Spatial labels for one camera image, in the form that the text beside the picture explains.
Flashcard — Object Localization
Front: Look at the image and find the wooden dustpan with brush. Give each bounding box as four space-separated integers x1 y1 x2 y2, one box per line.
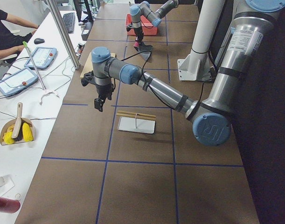
0 102 35 145

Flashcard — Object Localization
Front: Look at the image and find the bamboo cutting board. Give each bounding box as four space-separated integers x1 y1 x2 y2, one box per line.
80 54 104 79

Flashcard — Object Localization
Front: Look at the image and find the black computer mouse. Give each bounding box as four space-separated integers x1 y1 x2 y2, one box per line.
34 38 45 44

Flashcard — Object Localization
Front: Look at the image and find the black keyboard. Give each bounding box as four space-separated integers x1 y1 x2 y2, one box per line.
63 13 75 34

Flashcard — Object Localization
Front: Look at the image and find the aluminium frame post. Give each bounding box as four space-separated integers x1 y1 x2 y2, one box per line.
46 0 81 70

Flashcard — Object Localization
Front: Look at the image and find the teach pendant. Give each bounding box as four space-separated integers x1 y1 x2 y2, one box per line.
26 47 57 70
0 68 38 97

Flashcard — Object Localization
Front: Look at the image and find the white towel rack stand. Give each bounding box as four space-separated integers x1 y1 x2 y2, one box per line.
116 110 156 134

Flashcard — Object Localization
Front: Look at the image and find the black braided camera cable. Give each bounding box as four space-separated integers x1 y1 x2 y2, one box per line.
120 50 153 77

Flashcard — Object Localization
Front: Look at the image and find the pink and grey cloth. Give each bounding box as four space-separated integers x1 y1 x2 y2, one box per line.
133 42 153 61

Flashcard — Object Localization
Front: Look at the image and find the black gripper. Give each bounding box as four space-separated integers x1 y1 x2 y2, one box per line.
94 83 115 112
134 27 144 43

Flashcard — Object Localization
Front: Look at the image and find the long metal grabber stick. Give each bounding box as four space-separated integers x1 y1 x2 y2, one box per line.
22 41 46 90

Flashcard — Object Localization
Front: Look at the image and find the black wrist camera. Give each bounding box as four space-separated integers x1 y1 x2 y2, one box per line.
81 71 96 87

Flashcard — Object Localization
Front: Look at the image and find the teach pendant far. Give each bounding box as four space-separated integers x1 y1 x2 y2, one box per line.
26 47 57 70

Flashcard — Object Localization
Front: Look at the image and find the seated person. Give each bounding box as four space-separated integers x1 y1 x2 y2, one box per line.
0 9 39 59

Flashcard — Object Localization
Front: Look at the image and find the teach pendant near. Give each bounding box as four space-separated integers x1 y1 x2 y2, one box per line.
0 68 38 97

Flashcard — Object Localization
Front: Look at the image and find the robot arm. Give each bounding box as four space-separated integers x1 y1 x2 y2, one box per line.
81 0 285 146
130 0 179 45

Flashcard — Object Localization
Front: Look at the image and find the dark red bottle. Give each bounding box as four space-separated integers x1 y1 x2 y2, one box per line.
0 197 21 214

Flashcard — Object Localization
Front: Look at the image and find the yellow corn toy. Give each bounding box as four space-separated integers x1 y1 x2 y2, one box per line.
22 122 34 142

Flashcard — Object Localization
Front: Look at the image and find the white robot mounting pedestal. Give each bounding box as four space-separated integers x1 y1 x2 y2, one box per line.
177 0 225 81

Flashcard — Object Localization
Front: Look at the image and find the pink plastic bin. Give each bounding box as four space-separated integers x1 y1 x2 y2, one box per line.
125 14 158 36

